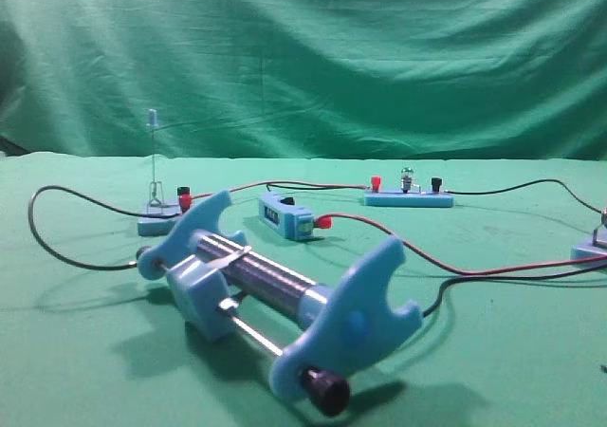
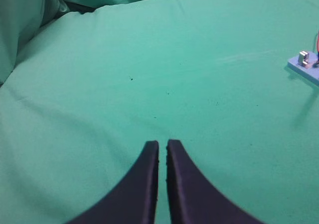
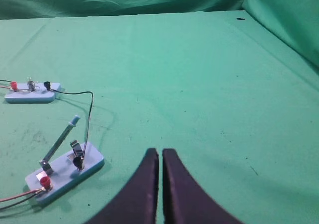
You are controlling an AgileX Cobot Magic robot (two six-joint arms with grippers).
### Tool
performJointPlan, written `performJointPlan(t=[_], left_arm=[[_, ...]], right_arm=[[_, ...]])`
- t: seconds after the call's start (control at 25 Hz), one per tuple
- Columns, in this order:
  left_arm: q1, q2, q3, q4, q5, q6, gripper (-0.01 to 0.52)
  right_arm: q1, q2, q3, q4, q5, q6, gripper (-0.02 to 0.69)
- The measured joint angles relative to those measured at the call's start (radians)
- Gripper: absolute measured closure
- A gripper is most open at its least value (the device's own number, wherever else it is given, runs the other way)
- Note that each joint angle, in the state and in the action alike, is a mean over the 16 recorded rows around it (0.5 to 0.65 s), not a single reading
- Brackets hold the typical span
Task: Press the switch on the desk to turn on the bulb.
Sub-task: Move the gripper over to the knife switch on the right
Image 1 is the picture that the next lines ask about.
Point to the blue bulb holder board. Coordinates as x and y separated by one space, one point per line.
378 196

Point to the small glass light bulb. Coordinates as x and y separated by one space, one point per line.
407 176

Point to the blue battery holder box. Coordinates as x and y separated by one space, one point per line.
290 221

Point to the blue slide rheostat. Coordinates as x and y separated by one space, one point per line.
346 328

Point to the green backdrop cloth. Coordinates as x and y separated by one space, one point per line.
388 79

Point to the blue component base right edge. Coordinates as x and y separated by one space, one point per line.
592 251

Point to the blue knife switch base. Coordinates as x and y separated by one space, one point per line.
159 215

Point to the black wire rheostat to right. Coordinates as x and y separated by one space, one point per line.
448 283

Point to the black wire bulb to right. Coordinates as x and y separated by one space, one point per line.
531 184

